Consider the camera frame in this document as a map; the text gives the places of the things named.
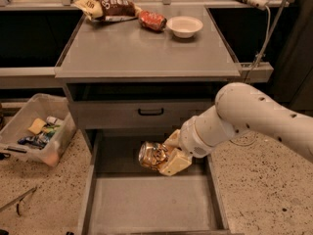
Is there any clear plastic bin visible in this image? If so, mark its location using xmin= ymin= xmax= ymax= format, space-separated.
xmin=0 ymin=94 xmax=76 ymax=166

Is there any closed grey top drawer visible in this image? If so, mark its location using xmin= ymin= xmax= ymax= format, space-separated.
xmin=69 ymin=100 xmax=213 ymax=129

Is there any white cable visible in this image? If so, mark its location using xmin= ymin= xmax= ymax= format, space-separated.
xmin=228 ymin=4 xmax=272 ymax=147

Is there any white small can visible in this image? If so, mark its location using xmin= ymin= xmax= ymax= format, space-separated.
xmin=46 ymin=116 xmax=64 ymax=125

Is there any brown chip bag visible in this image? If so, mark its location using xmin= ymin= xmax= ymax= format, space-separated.
xmin=74 ymin=0 xmax=142 ymax=23

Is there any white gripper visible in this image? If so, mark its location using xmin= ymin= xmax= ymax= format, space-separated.
xmin=159 ymin=117 xmax=213 ymax=176

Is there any yellow sponge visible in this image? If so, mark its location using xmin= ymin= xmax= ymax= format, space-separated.
xmin=27 ymin=118 xmax=46 ymax=135

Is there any white paper bowl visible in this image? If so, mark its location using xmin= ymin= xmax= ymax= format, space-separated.
xmin=166 ymin=16 xmax=203 ymax=38

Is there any open grey middle drawer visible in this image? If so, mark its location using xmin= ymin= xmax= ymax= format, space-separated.
xmin=76 ymin=130 xmax=233 ymax=235

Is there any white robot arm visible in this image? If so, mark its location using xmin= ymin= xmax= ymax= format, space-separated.
xmin=159 ymin=82 xmax=313 ymax=176

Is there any blue snack packet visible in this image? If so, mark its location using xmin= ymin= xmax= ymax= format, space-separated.
xmin=18 ymin=132 xmax=54 ymax=149

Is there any grey drawer cabinet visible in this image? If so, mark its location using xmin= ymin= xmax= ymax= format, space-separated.
xmin=54 ymin=4 xmax=243 ymax=235

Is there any red soda can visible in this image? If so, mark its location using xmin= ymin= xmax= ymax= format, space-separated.
xmin=138 ymin=11 xmax=167 ymax=31

